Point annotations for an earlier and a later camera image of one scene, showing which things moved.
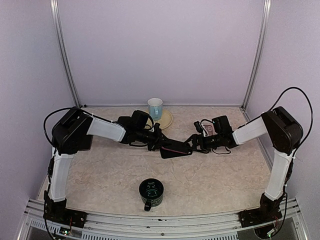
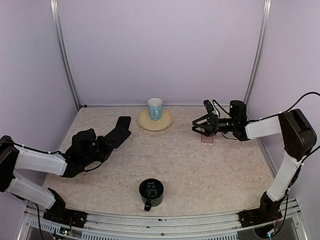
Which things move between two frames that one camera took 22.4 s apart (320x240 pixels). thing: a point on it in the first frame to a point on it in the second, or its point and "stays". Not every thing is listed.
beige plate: [165, 122] stays
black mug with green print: [151, 192] stays
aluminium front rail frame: [156, 226] stays
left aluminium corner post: [56, 18] stays
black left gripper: [159, 142] to [108, 147]
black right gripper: [195, 137] to [212, 124]
